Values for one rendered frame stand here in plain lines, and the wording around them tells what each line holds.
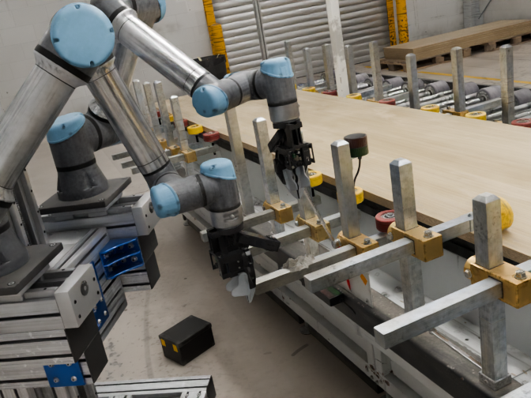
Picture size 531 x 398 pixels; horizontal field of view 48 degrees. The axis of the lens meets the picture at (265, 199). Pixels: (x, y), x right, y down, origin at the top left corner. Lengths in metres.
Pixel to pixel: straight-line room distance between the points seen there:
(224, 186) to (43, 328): 0.50
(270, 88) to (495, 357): 0.78
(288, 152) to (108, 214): 0.61
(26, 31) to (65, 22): 8.09
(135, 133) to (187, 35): 8.25
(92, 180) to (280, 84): 0.66
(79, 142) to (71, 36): 0.66
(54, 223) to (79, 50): 0.81
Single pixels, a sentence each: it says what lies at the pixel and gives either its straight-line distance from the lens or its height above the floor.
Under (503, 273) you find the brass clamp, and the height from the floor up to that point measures 0.97.
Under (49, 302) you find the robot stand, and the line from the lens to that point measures 1.39.
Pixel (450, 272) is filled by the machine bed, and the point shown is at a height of 0.74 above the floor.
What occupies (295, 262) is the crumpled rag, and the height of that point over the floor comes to 0.87.
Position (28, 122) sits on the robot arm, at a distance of 1.23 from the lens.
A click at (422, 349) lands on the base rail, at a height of 0.70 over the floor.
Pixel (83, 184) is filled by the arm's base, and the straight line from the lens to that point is 1.82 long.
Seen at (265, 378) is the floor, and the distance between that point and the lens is 2.62.
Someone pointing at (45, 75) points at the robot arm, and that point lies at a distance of 1.23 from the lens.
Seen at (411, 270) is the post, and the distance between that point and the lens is 1.41.
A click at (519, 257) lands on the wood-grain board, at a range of 1.42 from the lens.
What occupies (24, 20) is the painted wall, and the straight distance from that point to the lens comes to 9.28.
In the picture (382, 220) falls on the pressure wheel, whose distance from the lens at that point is 1.60.
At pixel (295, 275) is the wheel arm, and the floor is 0.84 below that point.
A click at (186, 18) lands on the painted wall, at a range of 9.62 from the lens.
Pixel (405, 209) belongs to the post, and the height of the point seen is 1.02.
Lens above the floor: 1.53
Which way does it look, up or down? 19 degrees down
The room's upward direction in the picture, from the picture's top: 10 degrees counter-clockwise
